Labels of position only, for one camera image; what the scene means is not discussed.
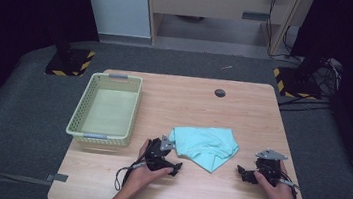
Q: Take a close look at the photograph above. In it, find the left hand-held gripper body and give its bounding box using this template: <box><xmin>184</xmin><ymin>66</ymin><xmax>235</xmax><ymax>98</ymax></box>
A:
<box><xmin>142</xmin><ymin>131</ymin><xmax>178</xmax><ymax>175</ymax></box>

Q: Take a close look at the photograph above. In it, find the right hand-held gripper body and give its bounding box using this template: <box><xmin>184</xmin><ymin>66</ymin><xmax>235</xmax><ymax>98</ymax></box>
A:
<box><xmin>251</xmin><ymin>147</ymin><xmax>289</xmax><ymax>188</ymax></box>

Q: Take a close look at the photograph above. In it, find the light mint green cloth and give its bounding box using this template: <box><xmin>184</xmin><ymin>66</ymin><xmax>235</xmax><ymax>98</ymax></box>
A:
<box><xmin>165</xmin><ymin>121</ymin><xmax>242</xmax><ymax>177</ymax></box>

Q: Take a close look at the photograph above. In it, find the person's right hand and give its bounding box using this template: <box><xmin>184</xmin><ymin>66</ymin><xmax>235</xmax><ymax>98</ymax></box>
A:
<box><xmin>251</xmin><ymin>157</ymin><xmax>300</xmax><ymax>199</ymax></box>

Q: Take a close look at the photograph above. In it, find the person's left hand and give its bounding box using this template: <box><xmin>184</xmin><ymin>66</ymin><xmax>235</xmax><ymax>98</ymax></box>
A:
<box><xmin>123</xmin><ymin>136</ymin><xmax>178</xmax><ymax>198</ymax></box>

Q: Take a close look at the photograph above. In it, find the pale green plastic basket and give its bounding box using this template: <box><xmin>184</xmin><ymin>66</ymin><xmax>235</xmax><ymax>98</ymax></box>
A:
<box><xmin>64</xmin><ymin>68</ymin><xmax>144</xmax><ymax>150</ymax></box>

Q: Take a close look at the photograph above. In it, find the dark round table grommet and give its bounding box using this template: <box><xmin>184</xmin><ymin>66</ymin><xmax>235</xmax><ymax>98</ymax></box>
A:
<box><xmin>213</xmin><ymin>88</ymin><xmax>227</xmax><ymax>99</ymax></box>

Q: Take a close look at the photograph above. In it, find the striped black yellow stand base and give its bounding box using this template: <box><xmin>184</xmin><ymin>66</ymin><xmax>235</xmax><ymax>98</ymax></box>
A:
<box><xmin>270</xmin><ymin>65</ymin><xmax>325</xmax><ymax>102</ymax></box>
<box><xmin>43</xmin><ymin>44</ymin><xmax>97</xmax><ymax>81</ymax></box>

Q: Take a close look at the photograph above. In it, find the grey tape strip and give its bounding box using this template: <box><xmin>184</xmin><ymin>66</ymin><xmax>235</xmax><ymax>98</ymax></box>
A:
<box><xmin>44</xmin><ymin>171</ymin><xmax>69</xmax><ymax>185</ymax></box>

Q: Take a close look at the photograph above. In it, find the white cabinet panel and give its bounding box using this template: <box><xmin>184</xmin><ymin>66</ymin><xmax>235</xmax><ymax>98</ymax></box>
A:
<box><xmin>76</xmin><ymin>0</ymin><xmax>157</xmax><ymax>41</ymax></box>

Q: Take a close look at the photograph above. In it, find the light wooden desk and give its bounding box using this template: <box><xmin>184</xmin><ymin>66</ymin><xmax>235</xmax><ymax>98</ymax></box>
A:
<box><xmin>138</xmin><ymin>0</ymin><xmax>315</xmax><ymax>64</ymax></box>

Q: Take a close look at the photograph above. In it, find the left hand-held gripper cable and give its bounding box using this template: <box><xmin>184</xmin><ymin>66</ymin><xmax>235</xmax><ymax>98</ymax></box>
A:
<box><xmin>113</xmin><ymin>158</ymin><xmax>149</xmax><ymax>195</ymax></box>

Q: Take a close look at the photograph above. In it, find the black floor cable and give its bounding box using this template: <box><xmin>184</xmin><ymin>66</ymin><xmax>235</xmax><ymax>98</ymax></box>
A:
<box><xmin>277</xmin><ymin>91</ymin><xmax>334</xmax><ymax>117</ymax></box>

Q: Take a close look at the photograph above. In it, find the tangled cable bundle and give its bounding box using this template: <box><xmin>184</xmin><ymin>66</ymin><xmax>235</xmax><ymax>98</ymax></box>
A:
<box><xmin>310</xmin><ymin>55</ymin><xmax>345</xmax><ymax>99</ymax></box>

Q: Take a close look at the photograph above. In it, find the black hanging cable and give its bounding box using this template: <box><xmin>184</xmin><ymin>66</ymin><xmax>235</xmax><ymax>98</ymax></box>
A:
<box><xmin>261</xmin><ymin>0</ymin><xmax>311</xmax><ymax>64</ymax></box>

